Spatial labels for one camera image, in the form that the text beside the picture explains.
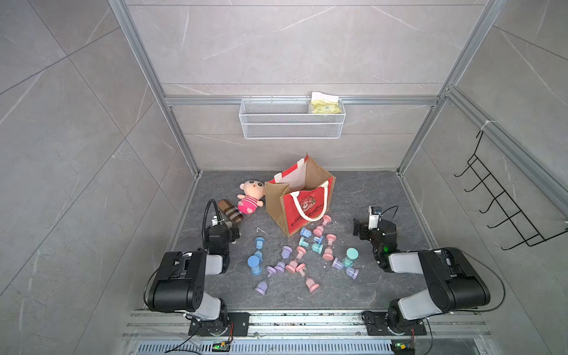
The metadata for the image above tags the large green hourglass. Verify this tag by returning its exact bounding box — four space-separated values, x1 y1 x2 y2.
343 248 359 268

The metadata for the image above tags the purple hourglass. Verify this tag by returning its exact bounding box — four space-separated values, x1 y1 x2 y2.
254 281 269 296
331 257 345 270

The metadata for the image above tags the green small hourglass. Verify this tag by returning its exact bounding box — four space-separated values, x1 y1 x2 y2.
299 237 323 255

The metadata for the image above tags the red canvas jute bag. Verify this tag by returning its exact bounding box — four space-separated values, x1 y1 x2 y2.
266 155 336 237

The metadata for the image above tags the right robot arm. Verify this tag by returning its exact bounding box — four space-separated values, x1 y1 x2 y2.
353 218 491 335

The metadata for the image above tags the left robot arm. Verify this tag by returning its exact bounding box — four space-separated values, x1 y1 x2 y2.
143 199 240 335

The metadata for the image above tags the blue hourglass left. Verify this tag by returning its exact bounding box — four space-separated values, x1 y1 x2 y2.
254 237 266 262

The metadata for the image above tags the large blue hourglass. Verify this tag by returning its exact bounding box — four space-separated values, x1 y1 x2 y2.
247 255 262 276

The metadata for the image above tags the pink 15 hourglass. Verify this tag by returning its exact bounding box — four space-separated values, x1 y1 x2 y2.
322 234 337 261

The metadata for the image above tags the blue small hourglass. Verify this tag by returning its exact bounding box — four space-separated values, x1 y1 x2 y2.
300 227 312 238

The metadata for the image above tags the pink hourglass front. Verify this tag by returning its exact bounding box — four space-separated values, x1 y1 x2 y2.
306 277 320 293

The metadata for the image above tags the plaid brown pouch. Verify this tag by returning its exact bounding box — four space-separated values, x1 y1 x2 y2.
217 199 244 226

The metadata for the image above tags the pink striped plush doll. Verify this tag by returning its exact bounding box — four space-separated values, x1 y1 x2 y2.
238 180 266 214

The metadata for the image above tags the yellow packet in basket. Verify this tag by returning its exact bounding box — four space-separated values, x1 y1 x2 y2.
309 92 343 115

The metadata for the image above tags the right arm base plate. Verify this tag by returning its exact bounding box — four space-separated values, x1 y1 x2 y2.
361 311 427 336

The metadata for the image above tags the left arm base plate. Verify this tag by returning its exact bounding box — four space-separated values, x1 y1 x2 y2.
188 312 251 337

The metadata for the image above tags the black wire hook rack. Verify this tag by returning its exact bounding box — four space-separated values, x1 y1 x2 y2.
454 131 567 251

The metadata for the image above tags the white wire mesh basket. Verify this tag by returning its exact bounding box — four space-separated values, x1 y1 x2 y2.
239 99 346 140

